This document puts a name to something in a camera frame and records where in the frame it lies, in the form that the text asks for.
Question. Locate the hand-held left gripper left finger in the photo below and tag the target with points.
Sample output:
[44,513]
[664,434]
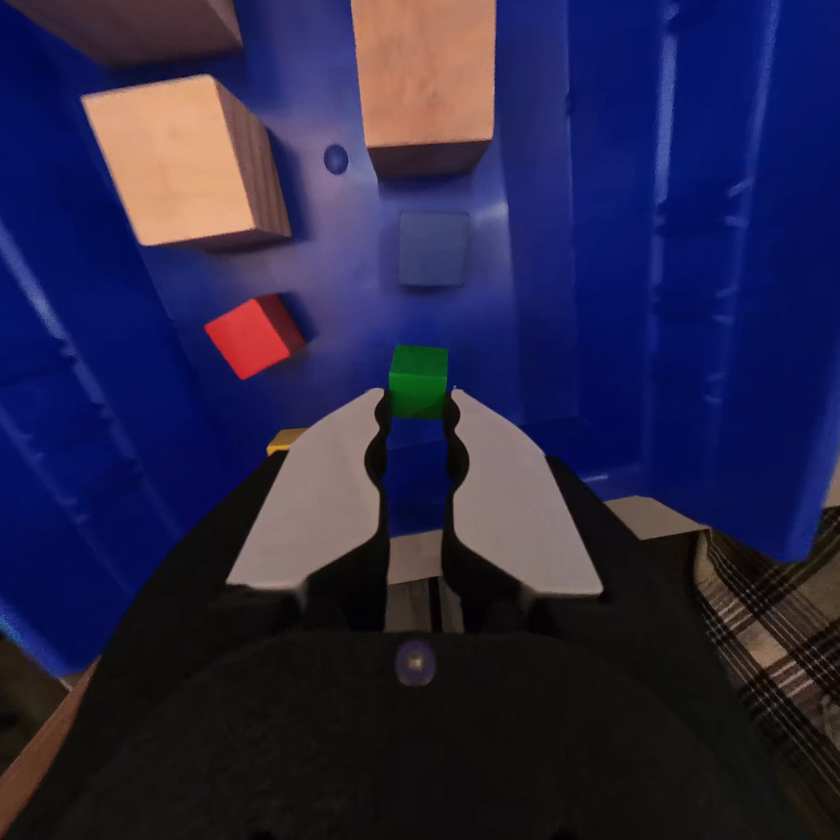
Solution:
[308,512]

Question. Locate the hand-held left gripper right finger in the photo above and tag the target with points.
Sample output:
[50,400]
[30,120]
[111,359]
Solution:
[518,512]

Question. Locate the green small cube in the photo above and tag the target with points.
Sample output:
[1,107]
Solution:
[417,380]

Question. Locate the blue plastic bin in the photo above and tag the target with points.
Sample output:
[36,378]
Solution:
[590,262]

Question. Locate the light wooden cube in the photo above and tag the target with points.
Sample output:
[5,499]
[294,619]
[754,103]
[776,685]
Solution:
[423,72]
[170,157]
[144,26]

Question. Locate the yellow small cube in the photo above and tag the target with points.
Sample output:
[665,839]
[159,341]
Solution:
[283,441]

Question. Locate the red small cube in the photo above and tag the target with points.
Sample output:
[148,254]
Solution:
[246,338]

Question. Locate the pale blue small cube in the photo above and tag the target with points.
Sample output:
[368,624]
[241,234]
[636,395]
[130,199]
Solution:
[433,249]

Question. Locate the plaid shirt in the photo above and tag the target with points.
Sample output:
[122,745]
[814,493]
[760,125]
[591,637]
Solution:
[774,623]

